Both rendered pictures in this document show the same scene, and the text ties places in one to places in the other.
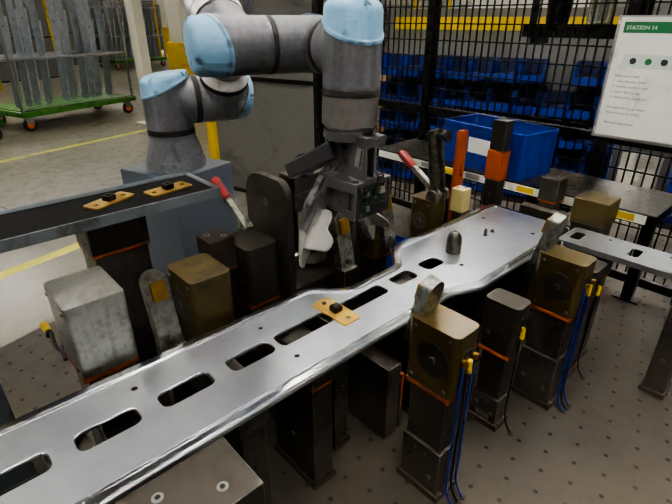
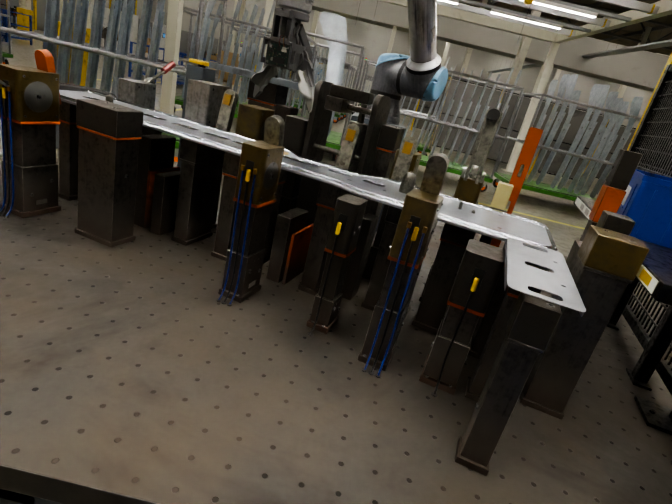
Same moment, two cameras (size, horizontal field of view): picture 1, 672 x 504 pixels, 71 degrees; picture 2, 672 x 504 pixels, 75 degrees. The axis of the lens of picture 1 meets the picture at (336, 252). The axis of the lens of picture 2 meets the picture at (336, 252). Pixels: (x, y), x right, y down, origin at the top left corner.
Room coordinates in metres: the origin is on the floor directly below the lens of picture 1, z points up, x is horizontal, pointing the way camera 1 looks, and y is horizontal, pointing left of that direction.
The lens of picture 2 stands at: (0.28, -1.04, 1.20)
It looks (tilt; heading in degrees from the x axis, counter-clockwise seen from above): 21 degrees down; 59
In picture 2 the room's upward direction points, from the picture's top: 14 degrees clockwise
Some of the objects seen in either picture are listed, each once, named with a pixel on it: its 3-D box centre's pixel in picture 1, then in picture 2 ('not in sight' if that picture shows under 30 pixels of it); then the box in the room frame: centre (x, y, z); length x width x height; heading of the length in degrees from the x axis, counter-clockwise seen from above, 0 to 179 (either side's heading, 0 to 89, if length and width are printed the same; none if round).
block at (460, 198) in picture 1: (453, 252); (480, 253); (1.13, -0.32, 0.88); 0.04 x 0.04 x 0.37; 43
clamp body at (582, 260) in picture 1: (556, 333); (397, 284); (0.79, -0.45, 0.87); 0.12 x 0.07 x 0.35; 43
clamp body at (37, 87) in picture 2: not in sight; (24, 144); (0.13, 0.30, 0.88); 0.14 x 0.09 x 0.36; 43
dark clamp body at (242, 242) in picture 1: (252, 321); (292, 182); (0.81, 0.17, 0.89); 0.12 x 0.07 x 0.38; 43
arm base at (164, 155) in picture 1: (174, 146); (382, 106); (1.21, 0.42, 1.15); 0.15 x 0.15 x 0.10
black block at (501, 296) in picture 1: (502, 366); (334, 267); (0.72, -0.32, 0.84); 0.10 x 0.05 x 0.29; 43
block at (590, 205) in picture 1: (580, 263); (576, 324); (1.08, -0.63, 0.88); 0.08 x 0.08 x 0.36; 43
